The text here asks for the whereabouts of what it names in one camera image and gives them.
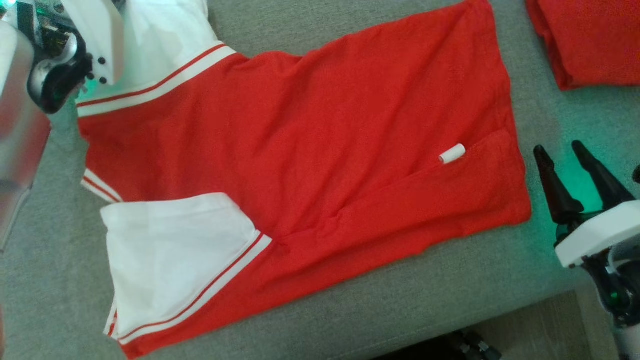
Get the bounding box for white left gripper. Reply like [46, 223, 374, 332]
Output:
[14, 0, 126, 115]

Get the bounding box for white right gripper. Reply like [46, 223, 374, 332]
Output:
[533, 140, 640, 327]

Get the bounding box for red shorts with white stripe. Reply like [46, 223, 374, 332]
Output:
[524, 0, 640, 91]

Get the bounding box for red shirt with white sleeves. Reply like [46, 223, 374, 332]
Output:
[75, 0, 533, 360]

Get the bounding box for large grey sofa seat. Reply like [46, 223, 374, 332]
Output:
[0, 0, 640, 360]

